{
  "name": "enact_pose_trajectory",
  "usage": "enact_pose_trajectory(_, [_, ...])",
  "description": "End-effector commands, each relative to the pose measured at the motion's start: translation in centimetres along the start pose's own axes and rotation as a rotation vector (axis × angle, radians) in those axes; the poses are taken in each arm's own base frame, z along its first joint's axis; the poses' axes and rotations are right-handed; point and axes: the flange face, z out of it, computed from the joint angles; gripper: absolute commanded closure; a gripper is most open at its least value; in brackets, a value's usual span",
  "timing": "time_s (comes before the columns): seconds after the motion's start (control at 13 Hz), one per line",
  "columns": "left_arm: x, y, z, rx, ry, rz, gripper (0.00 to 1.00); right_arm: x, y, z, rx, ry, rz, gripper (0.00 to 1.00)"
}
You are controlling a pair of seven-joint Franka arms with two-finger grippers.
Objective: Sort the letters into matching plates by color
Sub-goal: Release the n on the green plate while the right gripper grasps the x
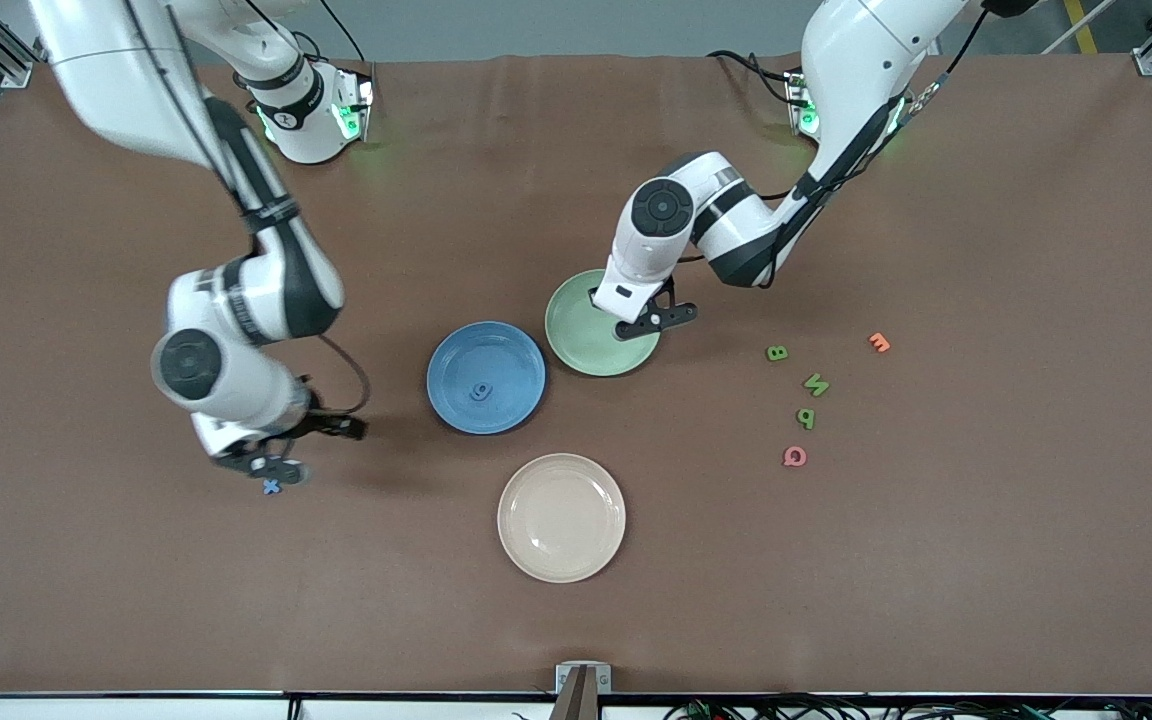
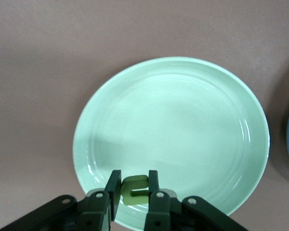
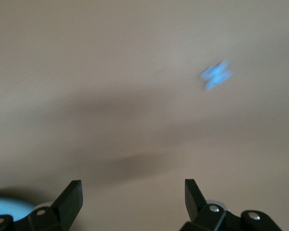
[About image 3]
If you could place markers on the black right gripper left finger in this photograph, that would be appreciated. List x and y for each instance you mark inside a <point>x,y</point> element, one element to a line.
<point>67,207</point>

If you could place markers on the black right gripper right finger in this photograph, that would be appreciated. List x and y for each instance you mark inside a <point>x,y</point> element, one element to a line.
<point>195,207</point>

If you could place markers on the blue foam letter g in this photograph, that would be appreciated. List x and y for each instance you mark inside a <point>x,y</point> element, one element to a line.
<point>9,207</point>

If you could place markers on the blue foam letter x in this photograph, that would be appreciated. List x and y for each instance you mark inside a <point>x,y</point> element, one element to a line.
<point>215,75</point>

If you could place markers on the brown table cover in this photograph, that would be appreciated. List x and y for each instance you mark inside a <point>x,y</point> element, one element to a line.
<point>110,60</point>

